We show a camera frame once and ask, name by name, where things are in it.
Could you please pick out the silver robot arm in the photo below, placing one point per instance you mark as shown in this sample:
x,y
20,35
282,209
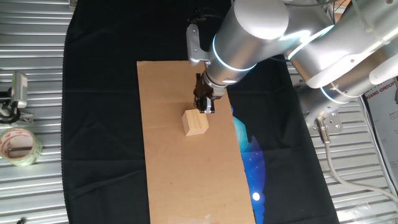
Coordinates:
x,y
248,37

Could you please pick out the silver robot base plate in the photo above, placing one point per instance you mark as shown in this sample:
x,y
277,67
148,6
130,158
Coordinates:
x,y
332,121

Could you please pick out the white printed carton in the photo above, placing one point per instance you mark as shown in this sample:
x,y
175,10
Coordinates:
x,y
384,124

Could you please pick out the brown cardboard sheet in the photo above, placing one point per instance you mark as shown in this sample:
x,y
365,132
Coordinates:
x,y
192,174

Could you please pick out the small wooden block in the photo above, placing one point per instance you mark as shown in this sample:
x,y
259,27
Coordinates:
x,y
195,124

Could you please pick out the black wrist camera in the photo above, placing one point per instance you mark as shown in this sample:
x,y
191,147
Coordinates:
x,y
202,17

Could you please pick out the clear packing tape roll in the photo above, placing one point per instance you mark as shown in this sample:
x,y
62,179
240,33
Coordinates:
x,y
21,155

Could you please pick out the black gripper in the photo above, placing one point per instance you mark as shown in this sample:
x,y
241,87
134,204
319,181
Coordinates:
x,y
206,90

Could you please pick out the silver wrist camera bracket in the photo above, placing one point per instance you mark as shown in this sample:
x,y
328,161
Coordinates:
x,y
194,46

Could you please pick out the black cloth with blue print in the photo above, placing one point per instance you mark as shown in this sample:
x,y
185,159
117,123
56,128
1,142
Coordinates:
x,y
102,124

